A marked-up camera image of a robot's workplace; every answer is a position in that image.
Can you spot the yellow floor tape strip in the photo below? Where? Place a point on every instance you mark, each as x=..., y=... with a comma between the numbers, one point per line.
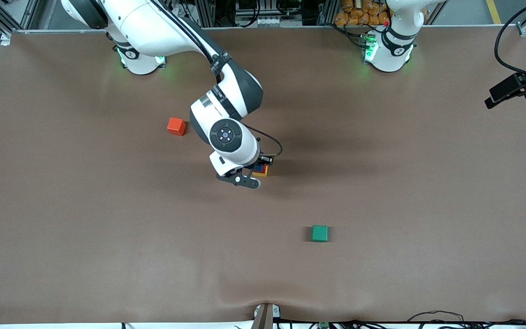
x=493, y=11

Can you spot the yellow cube block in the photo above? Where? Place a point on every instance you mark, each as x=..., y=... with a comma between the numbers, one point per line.
x=263, y=175

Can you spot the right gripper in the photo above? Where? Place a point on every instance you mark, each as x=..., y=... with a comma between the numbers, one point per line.
x=260, y=161

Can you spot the brown table cover mat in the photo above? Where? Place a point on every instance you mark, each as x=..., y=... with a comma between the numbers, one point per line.
x=199, y=251

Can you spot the green cube block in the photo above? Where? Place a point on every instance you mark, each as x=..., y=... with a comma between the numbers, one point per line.
x=320, y=233

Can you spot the camera mount post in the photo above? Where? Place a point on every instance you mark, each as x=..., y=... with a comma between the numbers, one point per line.
x=265, y=317

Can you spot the orange cube block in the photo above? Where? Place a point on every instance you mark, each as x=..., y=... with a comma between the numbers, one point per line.
x=176, y=126

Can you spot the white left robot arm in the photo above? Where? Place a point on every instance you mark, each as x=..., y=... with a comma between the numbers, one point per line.
x=388, y=55

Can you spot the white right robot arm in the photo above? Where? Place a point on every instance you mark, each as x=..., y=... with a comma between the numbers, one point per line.
x=153, y=27

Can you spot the aluminium equipment rack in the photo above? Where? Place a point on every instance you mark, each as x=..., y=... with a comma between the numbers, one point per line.
x=249, y=7

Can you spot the bag of orange lumps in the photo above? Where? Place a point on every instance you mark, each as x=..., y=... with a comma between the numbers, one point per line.
x=359, y=13

